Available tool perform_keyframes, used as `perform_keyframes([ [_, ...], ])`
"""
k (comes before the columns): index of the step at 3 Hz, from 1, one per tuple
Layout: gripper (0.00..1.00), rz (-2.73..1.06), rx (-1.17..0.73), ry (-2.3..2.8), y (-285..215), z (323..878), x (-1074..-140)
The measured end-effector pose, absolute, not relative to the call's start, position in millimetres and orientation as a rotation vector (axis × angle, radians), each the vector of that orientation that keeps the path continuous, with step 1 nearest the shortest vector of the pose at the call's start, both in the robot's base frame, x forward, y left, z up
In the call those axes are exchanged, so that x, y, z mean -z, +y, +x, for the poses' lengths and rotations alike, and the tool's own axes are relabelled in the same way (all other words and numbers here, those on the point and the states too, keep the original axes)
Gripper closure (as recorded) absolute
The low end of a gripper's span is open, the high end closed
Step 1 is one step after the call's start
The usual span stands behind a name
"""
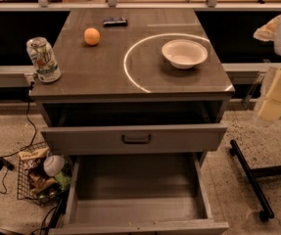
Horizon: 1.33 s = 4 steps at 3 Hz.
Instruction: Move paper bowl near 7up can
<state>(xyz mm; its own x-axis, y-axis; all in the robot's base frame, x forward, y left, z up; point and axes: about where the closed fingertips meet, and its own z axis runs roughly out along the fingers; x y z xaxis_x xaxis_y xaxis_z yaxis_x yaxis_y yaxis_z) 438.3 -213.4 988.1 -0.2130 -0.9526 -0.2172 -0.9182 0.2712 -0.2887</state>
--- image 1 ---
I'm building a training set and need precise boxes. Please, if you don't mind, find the black wheeled stand base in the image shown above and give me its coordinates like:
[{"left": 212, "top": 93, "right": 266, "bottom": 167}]
[{"left": 229, "top": 140, "right": 281, "bottom": 222}]

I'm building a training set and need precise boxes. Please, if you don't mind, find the orange fruit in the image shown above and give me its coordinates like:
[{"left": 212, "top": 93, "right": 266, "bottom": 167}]
[{"left": 84, "top": 27, "right": 101, "bottom": 46}]

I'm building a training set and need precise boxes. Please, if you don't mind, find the black power cable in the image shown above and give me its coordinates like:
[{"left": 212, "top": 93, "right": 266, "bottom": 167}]
[{"left": 0, "top": 80, "right": 39, "bottom": 212}]

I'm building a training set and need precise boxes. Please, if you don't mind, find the green item in basket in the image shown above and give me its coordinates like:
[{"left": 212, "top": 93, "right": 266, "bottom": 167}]
[{"left": 54, "top": 171, "right": 71, "bottom": 192}]

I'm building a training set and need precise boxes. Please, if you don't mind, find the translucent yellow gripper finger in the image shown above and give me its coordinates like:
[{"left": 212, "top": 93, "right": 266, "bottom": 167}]
[
  {"left": 258, "top": 68, "right": 281, "bottom": 121},
  {"left": 254, "top": 16, "right": 280, "bottom": 42}
]

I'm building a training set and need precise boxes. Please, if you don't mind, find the grey wooden drawer cabinet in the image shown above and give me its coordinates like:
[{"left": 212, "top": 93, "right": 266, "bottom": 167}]
[{"left": 29, "top": 7, "right": 236, "bottom": 235}]

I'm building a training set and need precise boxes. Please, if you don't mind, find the chip bag in basket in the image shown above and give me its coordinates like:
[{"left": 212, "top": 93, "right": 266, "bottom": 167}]
[{"left": 19, "top": 148, "right": 49, "bottom": 181}]

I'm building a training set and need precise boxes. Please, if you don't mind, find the white bowl in basket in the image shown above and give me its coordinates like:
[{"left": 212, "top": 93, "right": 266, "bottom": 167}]
[{"left": 43, "top": 156, "right": 65, "bottom": 177}]

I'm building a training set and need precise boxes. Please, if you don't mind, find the black wire basket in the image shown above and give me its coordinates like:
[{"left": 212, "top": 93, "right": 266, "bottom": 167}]
[{"left": 17, "top": 142, "right": 71, "bottom": 206}]

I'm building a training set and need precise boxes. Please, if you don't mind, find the white paper bowl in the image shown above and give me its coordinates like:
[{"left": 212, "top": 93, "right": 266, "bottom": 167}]
[{"left": 162, "top": 39, "right": 208, "bottom": 70}]

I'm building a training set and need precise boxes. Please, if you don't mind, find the open bottom drawer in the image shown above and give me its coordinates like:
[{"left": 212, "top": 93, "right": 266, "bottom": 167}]
[{"left": 49, "top": 153, "right": 229, "bottom": 235}]

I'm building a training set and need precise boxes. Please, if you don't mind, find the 7up soda can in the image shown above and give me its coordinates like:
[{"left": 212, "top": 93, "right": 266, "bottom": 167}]
[{"left": 26, "top": 37, "right": 61, "bottom": 83}]

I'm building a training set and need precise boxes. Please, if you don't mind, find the middle drawer with handle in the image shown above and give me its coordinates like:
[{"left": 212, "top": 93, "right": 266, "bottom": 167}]
[{"left": 41, "top": 123, "right": 227, "bottom": 156}]

